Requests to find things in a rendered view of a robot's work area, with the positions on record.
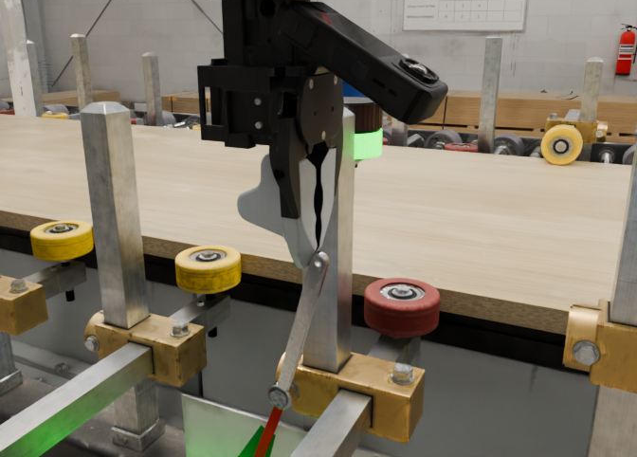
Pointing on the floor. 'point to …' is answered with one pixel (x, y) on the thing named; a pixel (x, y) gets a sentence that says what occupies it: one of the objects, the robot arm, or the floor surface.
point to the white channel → (16, 48)
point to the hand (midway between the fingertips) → (312, 252)
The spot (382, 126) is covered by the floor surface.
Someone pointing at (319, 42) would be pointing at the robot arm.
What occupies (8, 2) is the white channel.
